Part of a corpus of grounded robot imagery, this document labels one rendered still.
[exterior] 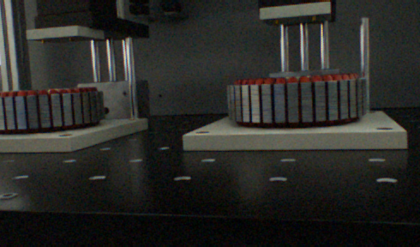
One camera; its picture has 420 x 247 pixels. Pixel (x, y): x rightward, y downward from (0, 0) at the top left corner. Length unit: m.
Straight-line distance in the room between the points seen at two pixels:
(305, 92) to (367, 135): 0.05
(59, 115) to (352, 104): 0.24
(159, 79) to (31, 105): 0.30
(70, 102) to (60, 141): 0.06
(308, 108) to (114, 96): 0.30
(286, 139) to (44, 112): 0.21
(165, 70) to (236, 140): 0.37
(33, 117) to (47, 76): 0.36
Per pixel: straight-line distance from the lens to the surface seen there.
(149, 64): 0.68
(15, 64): 0.72
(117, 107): 0.56
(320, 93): 0.33
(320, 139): 0.30
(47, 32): 0.49
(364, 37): 0.45
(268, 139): 0.31
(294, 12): 0.40
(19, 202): 0.22
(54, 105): 0.41
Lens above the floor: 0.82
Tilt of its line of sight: 6 degrees down
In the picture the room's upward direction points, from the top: 3 degrees counter-clockwise
